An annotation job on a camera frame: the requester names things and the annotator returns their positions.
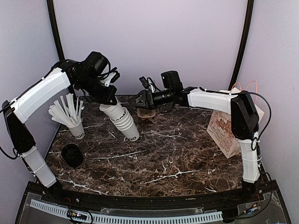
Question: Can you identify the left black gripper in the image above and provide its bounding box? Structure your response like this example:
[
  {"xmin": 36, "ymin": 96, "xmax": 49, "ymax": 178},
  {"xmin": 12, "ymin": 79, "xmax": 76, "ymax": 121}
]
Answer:
[{"xmin": 76, "ymin": 73, "xmax": 117, "ymax": 105}]

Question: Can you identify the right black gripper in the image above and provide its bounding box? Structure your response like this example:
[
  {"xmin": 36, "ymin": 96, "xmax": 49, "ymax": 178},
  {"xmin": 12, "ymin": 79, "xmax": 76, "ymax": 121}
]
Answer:
[{"xmin": 129, "ymin": 88, "xmax": 173, "ymax": 110}]

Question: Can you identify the brown cardboard cup carrier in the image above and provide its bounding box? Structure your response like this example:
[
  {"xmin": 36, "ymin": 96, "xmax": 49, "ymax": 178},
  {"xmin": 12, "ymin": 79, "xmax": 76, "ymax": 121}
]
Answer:
[{"xmin": 136, "ymin": 108, "xmax": 156, "ymax": 120}]

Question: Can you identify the stack of white paper cups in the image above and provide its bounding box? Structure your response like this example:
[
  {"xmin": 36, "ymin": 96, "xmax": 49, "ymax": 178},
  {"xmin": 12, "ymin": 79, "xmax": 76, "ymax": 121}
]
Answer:
[{"xmin": 100, "ymin": 101, "xmax": 140, "ymax": 142}]

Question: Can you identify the stack of black lids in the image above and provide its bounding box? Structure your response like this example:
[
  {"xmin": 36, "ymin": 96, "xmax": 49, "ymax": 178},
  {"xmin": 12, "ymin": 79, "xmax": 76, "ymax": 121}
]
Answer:
[{"xmin": 61, "ymin": 144, "xmax": 84, "ymax": 168}]

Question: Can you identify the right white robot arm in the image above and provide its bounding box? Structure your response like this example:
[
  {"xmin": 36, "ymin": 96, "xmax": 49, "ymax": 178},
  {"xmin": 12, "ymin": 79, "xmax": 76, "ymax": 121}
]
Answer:
[{"xmin": 130, "ymin": 87, "xmax": 260, "ymax": 183}]

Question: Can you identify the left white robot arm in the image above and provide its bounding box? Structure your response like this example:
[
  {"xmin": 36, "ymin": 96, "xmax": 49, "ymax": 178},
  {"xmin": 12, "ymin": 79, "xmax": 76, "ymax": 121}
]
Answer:
[{"xmin": 2, "ymin": 59, "xmax": 120, "ymax": 203}]

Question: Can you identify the printed paper takeout bag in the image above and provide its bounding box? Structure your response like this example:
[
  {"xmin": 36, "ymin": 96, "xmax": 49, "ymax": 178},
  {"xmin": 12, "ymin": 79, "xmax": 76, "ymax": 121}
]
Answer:
[{"xmin": 207, "ymin": 80, "xmax": 264, "ymax": 159}]

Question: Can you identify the white cup holding straws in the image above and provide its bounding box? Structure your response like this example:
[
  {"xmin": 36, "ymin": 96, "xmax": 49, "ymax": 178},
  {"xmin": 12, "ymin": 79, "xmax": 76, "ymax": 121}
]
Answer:
[{"xmin": 68, "ymin": 121, "xmax": 85, "ymax": 140}]

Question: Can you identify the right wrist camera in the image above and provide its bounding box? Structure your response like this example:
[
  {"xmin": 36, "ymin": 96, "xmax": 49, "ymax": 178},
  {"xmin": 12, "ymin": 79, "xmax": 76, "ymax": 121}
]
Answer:
[{"xmin": 161, "ymin": 70, "xmax": 181, "ymax": 89}]

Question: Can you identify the white slotted cable duct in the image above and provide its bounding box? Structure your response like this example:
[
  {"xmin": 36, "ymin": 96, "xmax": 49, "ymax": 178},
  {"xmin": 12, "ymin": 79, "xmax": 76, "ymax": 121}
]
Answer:
[{"xmin": 29, "ymin": 199, "xmax": 223, "ymax": 224}]

